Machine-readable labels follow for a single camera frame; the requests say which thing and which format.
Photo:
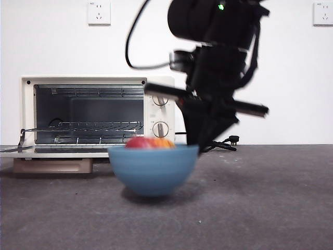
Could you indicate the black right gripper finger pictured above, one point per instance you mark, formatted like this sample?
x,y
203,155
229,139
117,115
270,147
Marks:
x,y
218,125
195,122

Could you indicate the red yellow apple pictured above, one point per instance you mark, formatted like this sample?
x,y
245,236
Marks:
x,y
148,143

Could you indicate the blue ribbed bowl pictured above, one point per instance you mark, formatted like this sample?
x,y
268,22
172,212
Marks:
x,y
153,172

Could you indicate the cream toaster oven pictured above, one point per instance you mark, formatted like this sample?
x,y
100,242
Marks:
x,y
166,114

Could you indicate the beige oven knob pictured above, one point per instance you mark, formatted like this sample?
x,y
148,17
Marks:
x,y
160,129
160,102

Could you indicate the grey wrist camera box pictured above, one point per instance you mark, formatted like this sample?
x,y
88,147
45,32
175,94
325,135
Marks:
x,y
182,61

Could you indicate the white wall socket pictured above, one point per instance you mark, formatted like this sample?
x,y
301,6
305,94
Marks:
x,y
99,14
323,14

